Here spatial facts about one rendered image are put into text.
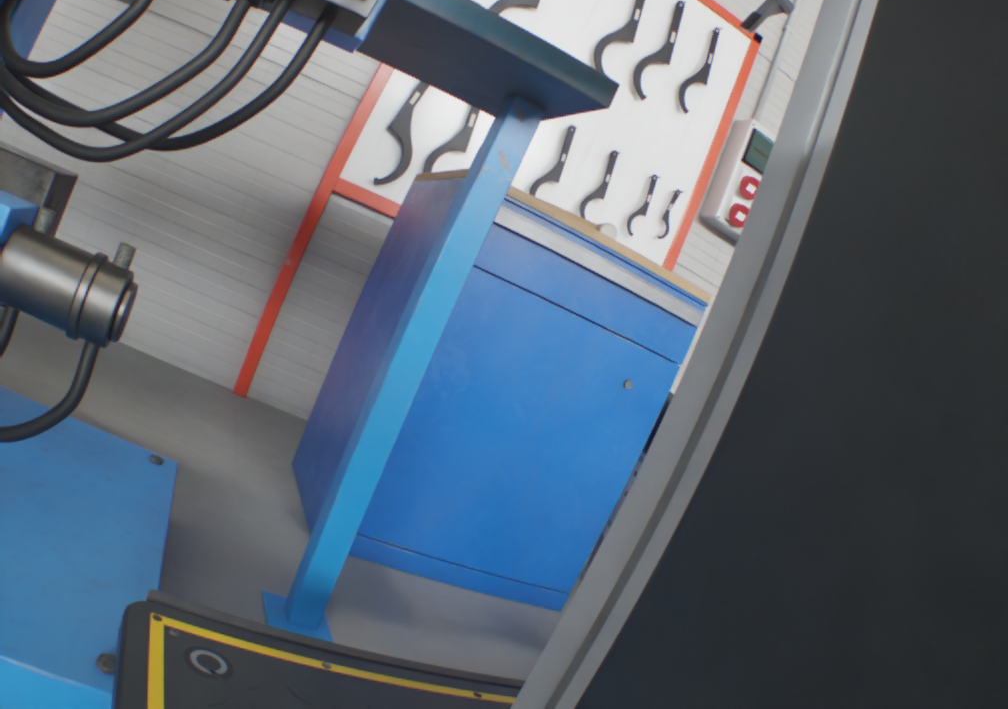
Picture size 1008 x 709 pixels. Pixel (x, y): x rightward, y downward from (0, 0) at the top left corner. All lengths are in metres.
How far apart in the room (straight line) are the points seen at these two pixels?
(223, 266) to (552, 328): 1.42
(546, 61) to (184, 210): 1.94
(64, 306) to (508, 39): 0.70
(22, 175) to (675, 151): 2.76
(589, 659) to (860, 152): 0.26
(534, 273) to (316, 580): 0.87
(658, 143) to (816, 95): 2.91
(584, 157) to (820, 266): 2.94
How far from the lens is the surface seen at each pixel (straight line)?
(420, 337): 1.25
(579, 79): 1.14
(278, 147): 2.84
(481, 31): 1.09
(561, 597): 2.10
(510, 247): 1.76
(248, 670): 0.64
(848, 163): 0.18
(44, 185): 1.06
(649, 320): 1.93
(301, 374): 2.92
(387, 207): 2.84
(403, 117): 2.83
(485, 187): 1.26
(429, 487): 1.83
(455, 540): 1.90
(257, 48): 0.96
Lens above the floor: 0.67
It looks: 2 degrees down
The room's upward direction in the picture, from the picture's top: 24 degrees clockwise
